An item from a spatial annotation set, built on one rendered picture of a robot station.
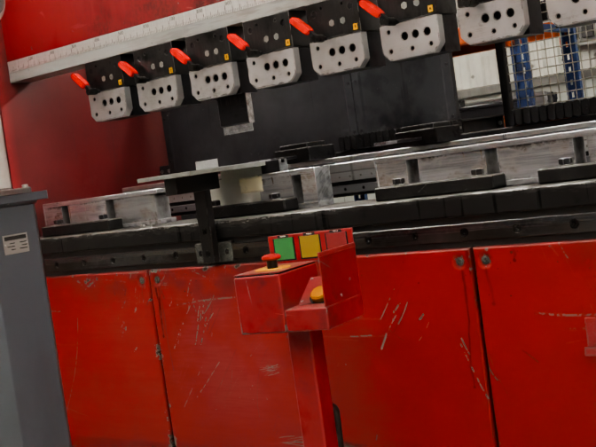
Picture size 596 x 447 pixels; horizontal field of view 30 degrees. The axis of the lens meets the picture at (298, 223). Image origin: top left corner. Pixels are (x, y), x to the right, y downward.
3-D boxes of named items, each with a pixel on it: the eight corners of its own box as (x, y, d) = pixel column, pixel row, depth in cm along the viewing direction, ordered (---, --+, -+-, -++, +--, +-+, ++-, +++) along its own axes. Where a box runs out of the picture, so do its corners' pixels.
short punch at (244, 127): (222, 136, 283) (216, 98, 282) (227, 135, 284) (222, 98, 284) (250, 130, 276) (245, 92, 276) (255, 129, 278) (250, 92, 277)
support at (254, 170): (221, 179, 284) (219, 168, 284) (223, 179, 285) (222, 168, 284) (262, 174, 275) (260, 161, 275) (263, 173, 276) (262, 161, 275)
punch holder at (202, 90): (192, 102, 283) (183, 37, 282) (215, 100, 289) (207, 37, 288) (235, 93, 273) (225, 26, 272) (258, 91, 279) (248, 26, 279)
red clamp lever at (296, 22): (289, 15, 254) (317, 36, 249) (301, 15, 257) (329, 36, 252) (286, 22, 255) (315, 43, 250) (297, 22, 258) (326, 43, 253)
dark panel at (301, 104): (174, 206, 371) (154, 74, 369) (178, 206, 372) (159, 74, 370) (464, 171, 298) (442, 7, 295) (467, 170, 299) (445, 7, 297)
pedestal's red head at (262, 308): (240, 335, 222) (228, 246, 221) (280, 319, 236) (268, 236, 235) (329, 330, 212) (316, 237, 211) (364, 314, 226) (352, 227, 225)
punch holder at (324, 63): (313, 77, 257) (303, 5, 256) (336, 75, 263) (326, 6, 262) (365, 66, 247) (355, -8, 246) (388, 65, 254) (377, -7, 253)
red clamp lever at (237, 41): (226, 31, 267) (253, 52, 262) (238, 31, 270) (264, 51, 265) (223, 38, 268) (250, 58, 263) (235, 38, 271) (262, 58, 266)
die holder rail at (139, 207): (47, 236, 331) (42, 204, 330) (63, 233, 335) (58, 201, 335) (160, 223, 298) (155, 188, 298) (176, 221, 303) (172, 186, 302)
